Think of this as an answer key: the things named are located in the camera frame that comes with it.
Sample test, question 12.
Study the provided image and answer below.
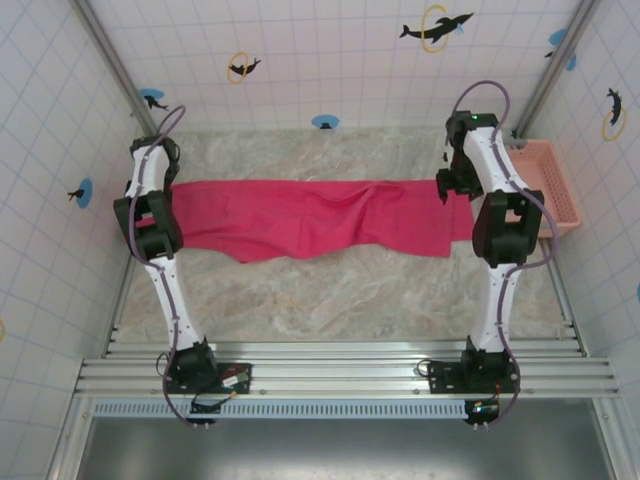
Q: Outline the pink plastic basket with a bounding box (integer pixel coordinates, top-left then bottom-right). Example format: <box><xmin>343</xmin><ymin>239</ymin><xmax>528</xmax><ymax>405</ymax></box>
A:
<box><xmin>503</xmin><ymin>139</ymin><xmax>582</xmax><ymax>229</ymax></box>

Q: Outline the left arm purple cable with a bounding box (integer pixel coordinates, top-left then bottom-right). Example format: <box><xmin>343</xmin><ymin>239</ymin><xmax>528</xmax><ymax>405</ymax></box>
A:
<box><xmin>127</xmin><ymin>104</ymin><xmax>214</xmax><ymax>429</ymax></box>

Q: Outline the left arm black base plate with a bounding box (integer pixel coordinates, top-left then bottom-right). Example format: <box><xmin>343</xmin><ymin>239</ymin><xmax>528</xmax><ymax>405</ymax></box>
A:
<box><xmin>162</xmin><ymin>358</ymin><xmax>254</xmax><ymax>396</ymax></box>

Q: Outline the blue circle shark sticker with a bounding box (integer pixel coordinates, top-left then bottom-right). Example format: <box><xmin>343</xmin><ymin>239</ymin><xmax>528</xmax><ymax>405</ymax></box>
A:
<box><xmin>138</xmin><ymin>87</ymin><xmax>170</xmax><ymax>112</ymax></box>

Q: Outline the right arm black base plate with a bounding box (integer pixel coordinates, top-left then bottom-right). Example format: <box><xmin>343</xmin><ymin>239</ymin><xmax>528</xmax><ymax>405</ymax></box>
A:
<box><xmin>426</xmin><ymin>358</ymin><xmax>522</xmax><ymax>397</ymax></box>

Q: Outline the large dolphin yellow ring sticker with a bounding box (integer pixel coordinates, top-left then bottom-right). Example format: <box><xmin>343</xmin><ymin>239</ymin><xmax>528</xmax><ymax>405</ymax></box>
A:
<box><xmin>421</xmin><ymin>3</ymin><xmax>475</xmax><ymax>54</ymax></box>

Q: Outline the grey metal panel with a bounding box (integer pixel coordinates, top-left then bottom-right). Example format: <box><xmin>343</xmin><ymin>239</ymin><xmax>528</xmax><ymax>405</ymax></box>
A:
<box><xmin>74</xmin><ymin>415</ymin><xmax>616</xmax><ymax>480</ymax></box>

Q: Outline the aluminium side rail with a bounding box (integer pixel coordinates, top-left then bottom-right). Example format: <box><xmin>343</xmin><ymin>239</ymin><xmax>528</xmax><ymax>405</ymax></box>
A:
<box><xmin>102</xmin><ymin>249</ymin><xmax>137</xmax><ymax>359</ymax></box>
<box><xmin>546</xmin><ymin>244</ymin><xmax>589</xmax><ymax>359</ymax></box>

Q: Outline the blue circle fish sticker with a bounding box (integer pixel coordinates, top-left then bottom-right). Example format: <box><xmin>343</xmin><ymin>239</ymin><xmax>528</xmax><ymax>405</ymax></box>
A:
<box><xmin>67</xmin><ymin>177</ymin><xmax>95</xmax><ymax>209</ymax></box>

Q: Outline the white slotted cable duct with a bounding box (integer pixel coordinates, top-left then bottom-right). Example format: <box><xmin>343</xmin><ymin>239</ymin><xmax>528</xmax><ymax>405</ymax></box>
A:
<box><xmin>92</xmin><ymin>399</ymin><xmax>474</xmax><ymax>420</ymax></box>

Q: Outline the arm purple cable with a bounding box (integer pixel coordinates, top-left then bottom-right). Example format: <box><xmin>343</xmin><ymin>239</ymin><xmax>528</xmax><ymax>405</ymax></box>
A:
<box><xmin>453</xmin><ymin>79</ymin><xmax>560</xmax><ymax>430</ymax></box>
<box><xmin>127</xmin><ymin>104</ymin><xmax>214</xmax><ymax>429</ymax></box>

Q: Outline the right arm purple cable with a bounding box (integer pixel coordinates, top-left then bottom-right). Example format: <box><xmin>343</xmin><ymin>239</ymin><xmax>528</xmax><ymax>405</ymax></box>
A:
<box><xmin>453</xmin><ymin>79</ymin><xmax>560</xmax><ymax>430</ymax></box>

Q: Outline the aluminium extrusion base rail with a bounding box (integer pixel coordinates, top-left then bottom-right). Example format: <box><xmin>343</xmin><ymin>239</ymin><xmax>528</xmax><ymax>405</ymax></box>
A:
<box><xmin>74</xmin><ymin>339</ymin><xmax>621</xmax><ymax>400</ymax></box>

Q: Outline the aluminium corner post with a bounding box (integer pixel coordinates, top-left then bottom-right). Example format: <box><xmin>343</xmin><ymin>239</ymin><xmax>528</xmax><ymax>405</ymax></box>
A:
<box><xmin>69</xmin><ymin>0</ymin><xmax>166</xmax><ymax>149</ymax></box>
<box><xmin>514</xmin><ymin>0</ymin><xmax>601</xmax><ymax>141</ymax></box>

